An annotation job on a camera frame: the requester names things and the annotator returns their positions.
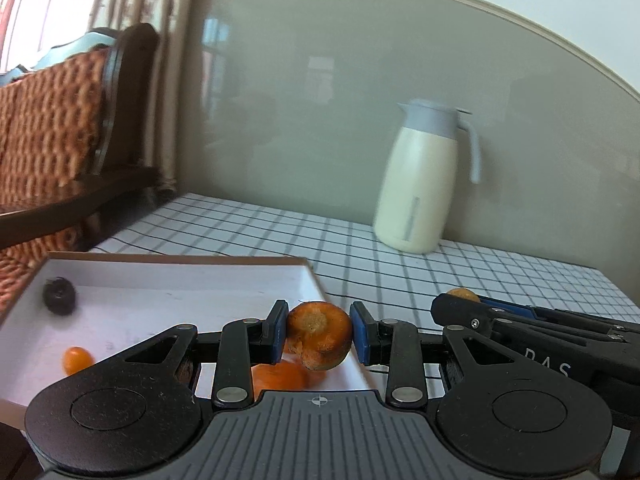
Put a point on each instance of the small tan longan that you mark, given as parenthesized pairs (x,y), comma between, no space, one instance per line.
(464,293)

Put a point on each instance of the beige patterned curtain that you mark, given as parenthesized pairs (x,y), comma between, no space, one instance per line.
(106,107)

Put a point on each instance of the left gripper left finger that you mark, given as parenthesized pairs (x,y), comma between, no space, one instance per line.
(242,345)

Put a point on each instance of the brown cardboard box tray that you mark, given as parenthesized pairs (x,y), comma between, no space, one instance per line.
(124,299)

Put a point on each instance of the brown dried fruit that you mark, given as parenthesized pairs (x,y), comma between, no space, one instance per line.
(319,333)

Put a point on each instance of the dark mangosteen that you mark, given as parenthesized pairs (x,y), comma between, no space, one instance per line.
(59,296)

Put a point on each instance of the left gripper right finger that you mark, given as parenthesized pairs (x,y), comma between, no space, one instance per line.
(396,345)

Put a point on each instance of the cream grey thermos jug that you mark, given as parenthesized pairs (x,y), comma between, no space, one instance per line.
(418,184)

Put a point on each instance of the wooden sofa with orange cushions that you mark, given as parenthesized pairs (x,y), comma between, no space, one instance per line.
(66,219)

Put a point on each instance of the small orange kumquat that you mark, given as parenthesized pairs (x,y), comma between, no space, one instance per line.
(76,359)

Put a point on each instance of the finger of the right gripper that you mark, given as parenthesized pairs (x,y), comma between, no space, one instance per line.
(449,310)
(515,320)

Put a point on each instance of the large orange tangerine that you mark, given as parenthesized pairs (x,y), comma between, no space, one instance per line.
(284,376)

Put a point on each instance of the checkered white tablecloth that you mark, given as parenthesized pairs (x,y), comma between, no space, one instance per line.
(352,265)

